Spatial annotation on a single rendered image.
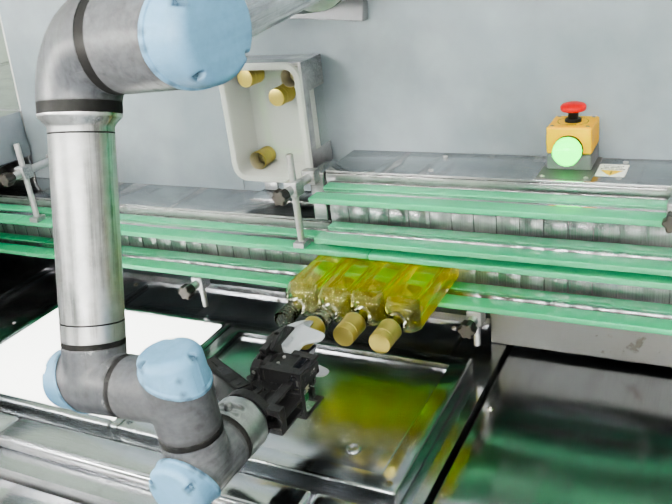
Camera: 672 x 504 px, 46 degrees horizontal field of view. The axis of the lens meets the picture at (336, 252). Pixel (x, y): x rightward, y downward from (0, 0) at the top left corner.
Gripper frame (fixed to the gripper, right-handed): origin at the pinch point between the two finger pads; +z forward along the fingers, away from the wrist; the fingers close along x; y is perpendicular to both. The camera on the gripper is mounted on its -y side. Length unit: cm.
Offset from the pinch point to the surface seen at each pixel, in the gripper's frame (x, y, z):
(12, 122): 19, -96, 39
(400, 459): -11.8, 17.6, -7.8
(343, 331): 1.2, 5.9, 1.4
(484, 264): 4.4, 21.1, 21.6
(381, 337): 1.2, 11.9, 1.4
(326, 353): -12.8, -5.4, 15.1
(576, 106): 26, 32, 37
